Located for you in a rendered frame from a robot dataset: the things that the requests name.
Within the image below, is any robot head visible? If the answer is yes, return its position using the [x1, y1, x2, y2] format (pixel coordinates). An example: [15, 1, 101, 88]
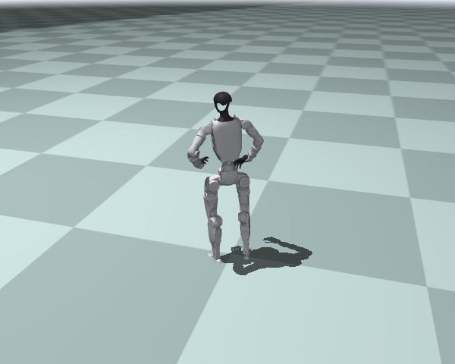
[214, 92, 234, 122]

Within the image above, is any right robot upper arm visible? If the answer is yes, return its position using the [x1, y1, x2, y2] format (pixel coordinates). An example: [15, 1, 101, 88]
[239, 118, 264, 148]

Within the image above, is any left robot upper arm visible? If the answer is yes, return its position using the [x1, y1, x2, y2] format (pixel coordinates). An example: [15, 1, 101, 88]
[187, 123, 212, 158]

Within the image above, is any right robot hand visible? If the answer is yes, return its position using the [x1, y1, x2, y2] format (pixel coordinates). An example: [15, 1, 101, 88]
[233, 155, 248, 169]

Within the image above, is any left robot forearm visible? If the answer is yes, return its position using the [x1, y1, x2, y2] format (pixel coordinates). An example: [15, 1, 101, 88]
[187, 156, 204, 169]

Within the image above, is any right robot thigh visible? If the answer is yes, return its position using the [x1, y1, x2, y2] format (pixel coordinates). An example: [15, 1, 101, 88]
[236, 172, 250, 224]

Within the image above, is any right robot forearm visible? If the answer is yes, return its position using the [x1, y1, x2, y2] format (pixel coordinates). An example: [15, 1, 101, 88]
[246, 144, 261, 162]

